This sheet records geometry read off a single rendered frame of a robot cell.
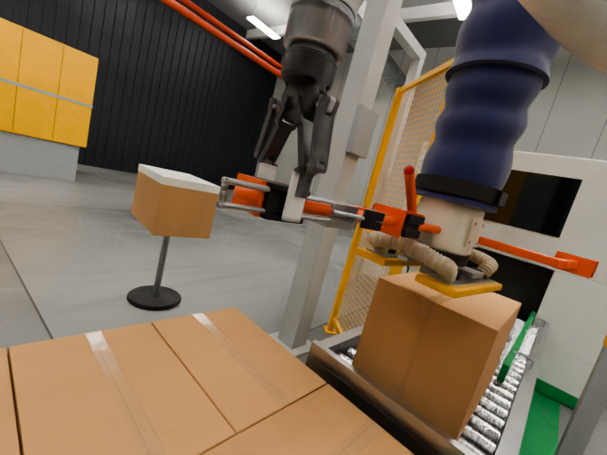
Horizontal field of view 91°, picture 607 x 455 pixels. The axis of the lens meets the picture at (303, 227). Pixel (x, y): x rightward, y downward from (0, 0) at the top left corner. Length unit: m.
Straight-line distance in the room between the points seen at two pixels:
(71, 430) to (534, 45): 1.37
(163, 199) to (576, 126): 9.55
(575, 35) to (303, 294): 1.99
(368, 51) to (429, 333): 1.73
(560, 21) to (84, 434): 1.08
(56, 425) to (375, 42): 2.24
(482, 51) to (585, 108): 9.44
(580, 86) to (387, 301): 9.67
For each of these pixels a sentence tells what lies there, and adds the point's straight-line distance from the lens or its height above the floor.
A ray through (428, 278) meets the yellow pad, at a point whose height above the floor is 1.08.
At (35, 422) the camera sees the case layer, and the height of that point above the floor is 0.54.
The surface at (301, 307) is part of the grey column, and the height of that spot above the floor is 0.34.
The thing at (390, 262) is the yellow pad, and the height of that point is 1.07.
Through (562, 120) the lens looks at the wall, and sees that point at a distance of 10.24.
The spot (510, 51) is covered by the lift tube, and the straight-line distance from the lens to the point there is 0.92.
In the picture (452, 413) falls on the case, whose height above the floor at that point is 0.64.
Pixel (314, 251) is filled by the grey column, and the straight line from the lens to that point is 2.11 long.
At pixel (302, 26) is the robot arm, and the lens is 0.46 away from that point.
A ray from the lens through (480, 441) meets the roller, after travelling 1.36.
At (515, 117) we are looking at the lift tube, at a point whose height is 1.49.
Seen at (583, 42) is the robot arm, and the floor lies 1.43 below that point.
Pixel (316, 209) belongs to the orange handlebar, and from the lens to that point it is 0.48.
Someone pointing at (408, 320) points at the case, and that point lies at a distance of 1.15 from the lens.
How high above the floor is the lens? 1.23
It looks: 9 degrees down
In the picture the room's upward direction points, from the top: 15 degrees clockwise
